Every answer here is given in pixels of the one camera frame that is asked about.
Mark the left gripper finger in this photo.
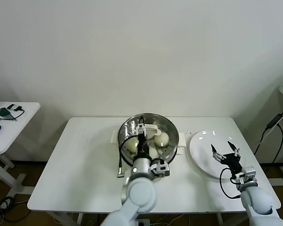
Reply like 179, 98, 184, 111
136, 116, 148, 137

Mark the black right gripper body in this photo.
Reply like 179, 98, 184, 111
221, 152, 245, 175

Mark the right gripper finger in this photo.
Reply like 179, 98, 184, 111
227, 140, 241, 158
210, 144, 226, 162

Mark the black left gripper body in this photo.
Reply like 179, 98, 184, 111
134, 135, 151, 159

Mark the round glass lid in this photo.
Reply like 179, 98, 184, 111
119, 114, 179, 165

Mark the perforated steel steamer basket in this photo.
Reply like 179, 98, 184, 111
110, 113, 187, 166

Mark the white round plate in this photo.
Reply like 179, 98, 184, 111
189, 130, 247, 180

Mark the large white table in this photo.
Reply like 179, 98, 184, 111
27, 116, 282, 226

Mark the small white side table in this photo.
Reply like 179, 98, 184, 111
0, 101, 41, 197

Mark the green electronic device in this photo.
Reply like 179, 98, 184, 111
0, 107, 13, 118

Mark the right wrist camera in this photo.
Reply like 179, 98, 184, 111
235, 166, 258, 186

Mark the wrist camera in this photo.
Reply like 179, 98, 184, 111
150, 159, 171, 177
235, 166, 258, 186

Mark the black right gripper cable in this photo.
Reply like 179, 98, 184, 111
219, 168, 241, 200

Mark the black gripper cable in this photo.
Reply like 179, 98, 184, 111
117, 135, 140, 178
219, 168, 241, 200

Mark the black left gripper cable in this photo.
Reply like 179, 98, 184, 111
117, 135, 140, 178

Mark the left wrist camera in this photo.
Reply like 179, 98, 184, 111
150, 159, 171, 177

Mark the black power adapter cable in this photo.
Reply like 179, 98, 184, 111
253, 101, 283, 163

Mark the black floor cable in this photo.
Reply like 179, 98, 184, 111
0, 175, 31, 223

